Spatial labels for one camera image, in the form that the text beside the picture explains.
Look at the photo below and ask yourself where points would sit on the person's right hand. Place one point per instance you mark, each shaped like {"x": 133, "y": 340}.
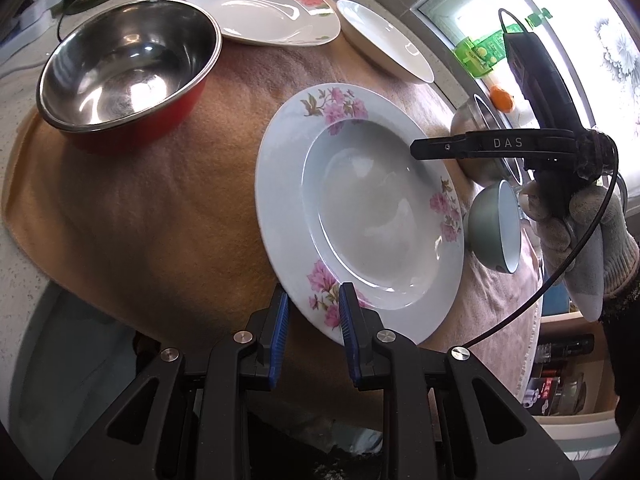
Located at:
{"x": 600, "y": 245}

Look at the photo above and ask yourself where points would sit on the wooden cabinet shelf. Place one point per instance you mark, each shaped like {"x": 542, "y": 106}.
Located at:
{"x": 570, "y": 325}

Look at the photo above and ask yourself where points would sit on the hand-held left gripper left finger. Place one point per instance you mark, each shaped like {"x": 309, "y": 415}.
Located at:
{"x": 279, "y": 340}

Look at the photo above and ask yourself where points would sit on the pale blue ceramic bowl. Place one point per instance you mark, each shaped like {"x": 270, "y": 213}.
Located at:
{"x": 487, "y": 225}

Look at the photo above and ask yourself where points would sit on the red black box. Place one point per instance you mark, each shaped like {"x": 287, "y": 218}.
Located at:
{"x": 545, "y": 392}

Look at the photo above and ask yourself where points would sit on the peach fleece cloth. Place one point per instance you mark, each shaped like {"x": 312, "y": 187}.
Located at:
{"x": 175, "y": 210}

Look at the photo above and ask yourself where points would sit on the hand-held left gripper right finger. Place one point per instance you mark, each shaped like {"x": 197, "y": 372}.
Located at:
{"x": 350, "y": 340}

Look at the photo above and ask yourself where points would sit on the window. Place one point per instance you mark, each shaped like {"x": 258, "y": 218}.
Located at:
{"x": 600, "y": 35}

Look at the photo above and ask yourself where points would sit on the plain white plate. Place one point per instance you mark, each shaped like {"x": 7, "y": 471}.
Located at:
{"x": 380, "y": 35}

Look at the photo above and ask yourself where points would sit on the glass jar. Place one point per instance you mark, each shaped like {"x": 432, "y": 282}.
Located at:
{"x": 572, "y": 392}

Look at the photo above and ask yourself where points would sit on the wide floral plate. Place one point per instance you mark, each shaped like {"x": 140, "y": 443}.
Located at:
{"x": 250, "y": 10}

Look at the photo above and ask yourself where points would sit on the plain steel bowl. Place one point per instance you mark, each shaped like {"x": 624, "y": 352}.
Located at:
{"x": 467, "y": 117}

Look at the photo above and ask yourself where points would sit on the deep floral plate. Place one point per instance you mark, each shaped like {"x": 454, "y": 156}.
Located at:
{"x": 360, "y": 200}

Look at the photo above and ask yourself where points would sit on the orange tangerine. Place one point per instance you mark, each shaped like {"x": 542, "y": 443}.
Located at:
{"x": 501, "y": 99}

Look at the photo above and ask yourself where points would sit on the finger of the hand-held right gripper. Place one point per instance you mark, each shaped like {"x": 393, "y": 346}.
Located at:
{"x": 440, "y": 148}

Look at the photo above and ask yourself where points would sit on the red steel bowl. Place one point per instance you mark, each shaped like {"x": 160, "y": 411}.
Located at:
{"x": 125, "y": 60}

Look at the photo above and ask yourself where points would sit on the dark bottle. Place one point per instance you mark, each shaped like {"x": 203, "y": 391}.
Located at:
{"x": 565, "y": 350}

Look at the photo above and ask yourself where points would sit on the green dish soap bottle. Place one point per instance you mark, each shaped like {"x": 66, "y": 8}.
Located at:
{"x": 475, "y": 55}

